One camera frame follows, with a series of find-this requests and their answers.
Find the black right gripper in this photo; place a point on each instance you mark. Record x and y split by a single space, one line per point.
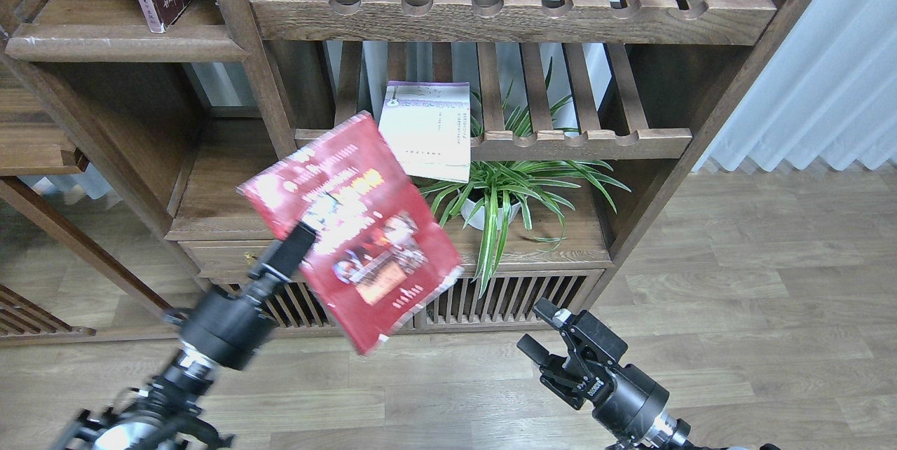
626 402

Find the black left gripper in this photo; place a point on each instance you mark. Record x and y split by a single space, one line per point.
228 329

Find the red cover book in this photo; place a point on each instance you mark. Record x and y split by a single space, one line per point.
379 256

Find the white purple book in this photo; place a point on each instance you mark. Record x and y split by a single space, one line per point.
427 126

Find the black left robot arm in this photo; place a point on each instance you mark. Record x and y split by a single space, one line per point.
162 415

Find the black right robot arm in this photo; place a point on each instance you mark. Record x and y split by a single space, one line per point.
626 401

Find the dark wooden bookshelf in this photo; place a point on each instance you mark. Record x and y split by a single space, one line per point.
174 119

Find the white plant pot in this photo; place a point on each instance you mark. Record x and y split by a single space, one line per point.
476 216

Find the green spider plant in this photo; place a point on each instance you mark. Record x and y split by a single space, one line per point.
495 187

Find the wooden side rack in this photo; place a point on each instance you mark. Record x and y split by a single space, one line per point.
32 144

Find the white pleated curtain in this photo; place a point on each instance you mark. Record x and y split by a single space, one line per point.
827 96

